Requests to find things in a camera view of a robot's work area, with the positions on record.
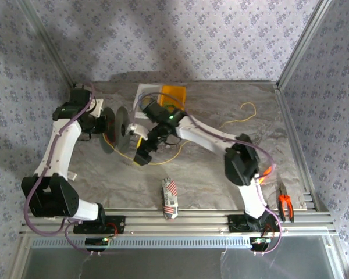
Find grey slotted cable duct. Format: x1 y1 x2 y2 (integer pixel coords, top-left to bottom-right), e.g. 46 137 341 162
31 235 252 248

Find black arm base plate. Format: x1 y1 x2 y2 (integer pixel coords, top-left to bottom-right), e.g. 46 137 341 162
73 215 126 235
227 214 282 233

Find orange glowing stick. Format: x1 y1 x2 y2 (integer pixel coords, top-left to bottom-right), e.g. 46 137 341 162
257 166 276 186

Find white plastic bin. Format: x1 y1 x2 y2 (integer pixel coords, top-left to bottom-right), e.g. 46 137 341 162
133 83 163 120

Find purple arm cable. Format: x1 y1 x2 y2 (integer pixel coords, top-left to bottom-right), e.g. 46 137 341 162
23 82 95 256
133 92 283 256

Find aluminium frame cross rail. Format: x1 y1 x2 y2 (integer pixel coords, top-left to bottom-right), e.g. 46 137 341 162
20 208 338 238

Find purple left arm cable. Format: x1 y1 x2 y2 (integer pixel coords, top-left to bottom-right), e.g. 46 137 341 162
23 82 95 256

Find small controller board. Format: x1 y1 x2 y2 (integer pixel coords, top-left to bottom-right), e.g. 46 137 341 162
249 235 273 251
85 237 110 248

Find dark grey cable spool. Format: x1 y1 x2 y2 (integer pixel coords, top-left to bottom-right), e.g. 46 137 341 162
98 106 135 155

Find yellow plastic bin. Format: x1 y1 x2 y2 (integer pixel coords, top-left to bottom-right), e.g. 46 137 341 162
159 84 188 113

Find orange handled pliers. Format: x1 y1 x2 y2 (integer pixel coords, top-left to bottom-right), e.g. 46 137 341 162
278 182 295 224

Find aluminium frame post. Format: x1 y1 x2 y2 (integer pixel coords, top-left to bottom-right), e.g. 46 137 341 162
276 0 334 88
16 0 76 88

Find striped printed paper roll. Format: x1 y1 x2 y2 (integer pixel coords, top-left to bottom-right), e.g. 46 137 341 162
161 178 180 224

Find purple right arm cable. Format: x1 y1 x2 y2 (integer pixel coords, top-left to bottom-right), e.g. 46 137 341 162
133 92 283 256

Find grey metal sheet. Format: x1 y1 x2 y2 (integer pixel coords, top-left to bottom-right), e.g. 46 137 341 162
17 244 346 279

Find long yellow cable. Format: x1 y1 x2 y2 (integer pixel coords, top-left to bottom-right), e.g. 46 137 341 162
103 101 257 167

